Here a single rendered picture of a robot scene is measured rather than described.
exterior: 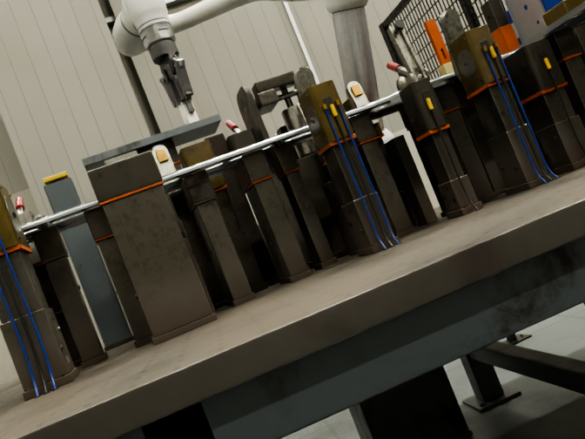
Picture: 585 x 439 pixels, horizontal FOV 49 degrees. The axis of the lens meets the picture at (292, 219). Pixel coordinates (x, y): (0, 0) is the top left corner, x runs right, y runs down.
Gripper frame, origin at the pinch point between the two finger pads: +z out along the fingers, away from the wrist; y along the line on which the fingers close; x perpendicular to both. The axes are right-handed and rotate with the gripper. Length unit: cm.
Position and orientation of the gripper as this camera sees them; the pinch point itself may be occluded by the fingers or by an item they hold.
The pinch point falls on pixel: (189, 115)
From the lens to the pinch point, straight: 177.4
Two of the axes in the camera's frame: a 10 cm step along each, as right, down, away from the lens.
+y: 5.1, -2.4, -8.3
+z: 3.7, 9.3, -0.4
